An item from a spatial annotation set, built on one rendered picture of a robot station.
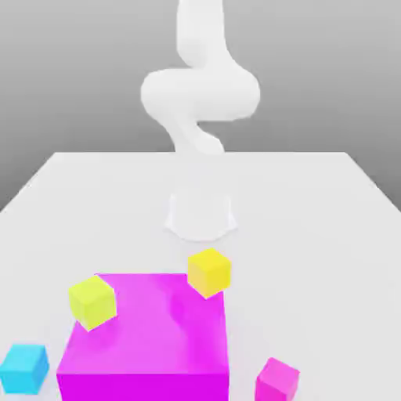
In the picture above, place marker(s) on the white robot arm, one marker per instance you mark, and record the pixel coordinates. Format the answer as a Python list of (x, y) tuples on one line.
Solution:
[(200, 94)]

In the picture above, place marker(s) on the small lime yellow cube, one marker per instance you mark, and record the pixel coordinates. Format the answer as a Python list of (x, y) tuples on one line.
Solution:
[(91, 303)]

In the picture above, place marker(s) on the small pink cube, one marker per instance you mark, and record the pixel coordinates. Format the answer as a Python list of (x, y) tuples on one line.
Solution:
[(275, 380)]

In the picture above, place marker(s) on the small cyan cube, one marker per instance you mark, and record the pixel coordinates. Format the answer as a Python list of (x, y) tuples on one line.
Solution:
[(23, 369)]

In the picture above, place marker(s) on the large magenta box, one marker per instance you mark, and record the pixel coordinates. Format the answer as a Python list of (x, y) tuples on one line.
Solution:
[(150, 338)]

